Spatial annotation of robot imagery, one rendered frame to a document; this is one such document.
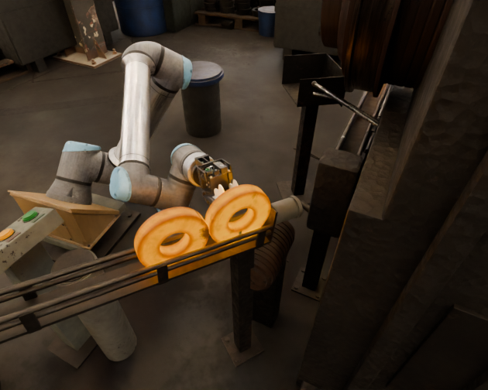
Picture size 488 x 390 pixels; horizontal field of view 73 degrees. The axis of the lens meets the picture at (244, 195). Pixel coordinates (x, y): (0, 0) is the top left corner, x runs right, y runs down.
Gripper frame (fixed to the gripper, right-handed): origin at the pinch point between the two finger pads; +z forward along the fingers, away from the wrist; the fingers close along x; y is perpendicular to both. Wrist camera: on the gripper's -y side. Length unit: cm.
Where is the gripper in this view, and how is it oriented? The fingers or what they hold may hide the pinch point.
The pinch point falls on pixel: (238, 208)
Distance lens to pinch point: 75.1
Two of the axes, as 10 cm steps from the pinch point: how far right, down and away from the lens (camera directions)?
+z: 4.6, 3.7, -8.0
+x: 8.8, -3.3, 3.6
